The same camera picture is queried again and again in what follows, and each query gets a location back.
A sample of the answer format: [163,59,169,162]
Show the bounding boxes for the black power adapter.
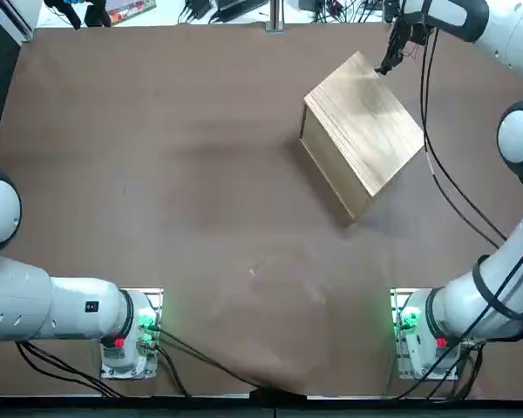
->
[186,0,214,21]

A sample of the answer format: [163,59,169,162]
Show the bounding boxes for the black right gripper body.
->
[389,12,436,45]

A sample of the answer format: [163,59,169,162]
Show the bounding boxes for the metal post with bracket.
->
[265,0,287,34]

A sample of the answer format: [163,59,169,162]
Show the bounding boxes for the black base cable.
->
[155,343,194,399]
[15,340,126,399]
[385,334,485,401]
[155,326,267,392]

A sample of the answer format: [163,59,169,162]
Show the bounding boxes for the white cabinet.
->
[0,0,43,44]

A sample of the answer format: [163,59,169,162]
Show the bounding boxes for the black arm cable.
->
[419,25,502,250]
[423,28,509,243]

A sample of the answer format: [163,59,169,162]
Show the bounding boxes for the grey power brick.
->
[215,0,268,14]

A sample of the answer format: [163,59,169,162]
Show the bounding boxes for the wooden drawer box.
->
[302,51,426,226]

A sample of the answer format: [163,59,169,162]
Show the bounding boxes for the colourful printed box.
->
[105,0,159,24]

